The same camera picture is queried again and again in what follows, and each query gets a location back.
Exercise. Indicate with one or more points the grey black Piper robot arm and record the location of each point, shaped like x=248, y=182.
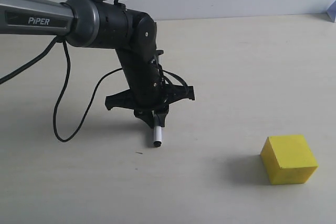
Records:
x=96, y=24

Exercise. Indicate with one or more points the black and white marker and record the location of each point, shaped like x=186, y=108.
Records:
x=157, y=132

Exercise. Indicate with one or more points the folded white paper card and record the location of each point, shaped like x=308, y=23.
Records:
x=331, y=12

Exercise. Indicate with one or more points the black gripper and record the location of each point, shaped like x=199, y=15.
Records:
x=126, y=100

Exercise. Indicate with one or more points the yellow foam cube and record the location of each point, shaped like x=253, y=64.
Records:
x=288, y=159

